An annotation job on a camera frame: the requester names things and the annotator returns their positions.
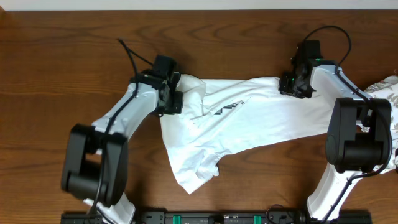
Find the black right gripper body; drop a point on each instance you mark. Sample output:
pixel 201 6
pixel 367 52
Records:
pixel 289 85

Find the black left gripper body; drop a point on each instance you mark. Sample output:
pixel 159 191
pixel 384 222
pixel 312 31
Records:
pixel 173 103

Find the white printed t-shirt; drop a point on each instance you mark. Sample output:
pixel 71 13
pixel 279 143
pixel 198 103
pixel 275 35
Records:
pixel 223 117

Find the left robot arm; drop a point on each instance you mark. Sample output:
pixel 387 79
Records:
pixel 96 161

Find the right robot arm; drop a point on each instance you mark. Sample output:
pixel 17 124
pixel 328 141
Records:
pixel 359 141

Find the black mounting rail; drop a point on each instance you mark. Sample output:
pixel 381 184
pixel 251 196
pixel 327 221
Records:
pixel 274 216

